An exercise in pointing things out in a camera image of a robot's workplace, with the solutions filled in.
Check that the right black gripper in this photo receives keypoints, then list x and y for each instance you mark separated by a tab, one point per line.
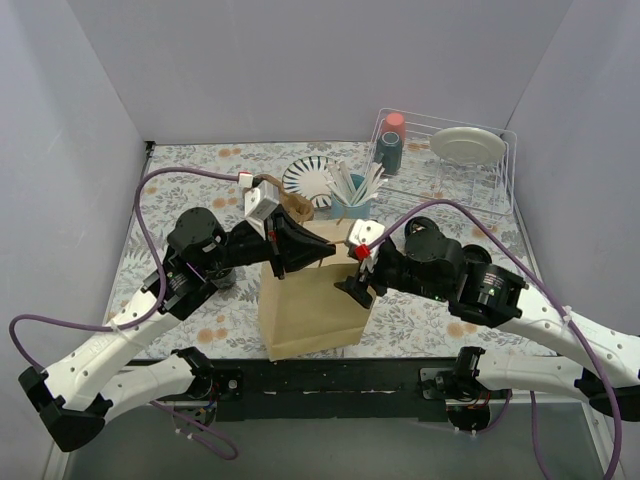
370	275

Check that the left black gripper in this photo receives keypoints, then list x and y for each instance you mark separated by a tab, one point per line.
276	243

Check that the brown cardboard cup carrier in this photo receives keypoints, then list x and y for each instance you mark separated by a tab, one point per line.
296	206

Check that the brown paper bag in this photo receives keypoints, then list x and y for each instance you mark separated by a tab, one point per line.
305	313

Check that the black coffee cup lid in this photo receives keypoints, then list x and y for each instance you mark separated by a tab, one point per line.
419	223

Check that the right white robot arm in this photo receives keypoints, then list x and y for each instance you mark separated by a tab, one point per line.
590	362

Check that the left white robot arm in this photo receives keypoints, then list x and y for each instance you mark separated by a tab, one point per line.
78	395

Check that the blue straw holder cup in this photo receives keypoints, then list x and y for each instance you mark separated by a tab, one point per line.
340	209

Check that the blue striped plate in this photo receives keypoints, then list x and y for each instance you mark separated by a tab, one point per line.
308	177

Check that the stack of black lids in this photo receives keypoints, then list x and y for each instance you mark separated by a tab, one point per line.
476	253

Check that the dark teal cup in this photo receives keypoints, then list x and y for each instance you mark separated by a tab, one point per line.
388	152

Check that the pink cup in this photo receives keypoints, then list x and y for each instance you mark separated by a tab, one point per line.
395	122

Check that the cream white plate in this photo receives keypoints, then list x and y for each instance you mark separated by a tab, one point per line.
468	145

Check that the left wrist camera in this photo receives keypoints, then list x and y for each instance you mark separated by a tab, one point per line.
261	198

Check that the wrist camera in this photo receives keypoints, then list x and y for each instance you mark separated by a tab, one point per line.
261	198
360	238

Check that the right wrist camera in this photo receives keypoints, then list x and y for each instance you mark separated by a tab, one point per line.
360	238

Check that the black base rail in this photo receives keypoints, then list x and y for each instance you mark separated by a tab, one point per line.
412	388

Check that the white wire dish rack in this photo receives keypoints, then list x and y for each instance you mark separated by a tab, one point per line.
486	189

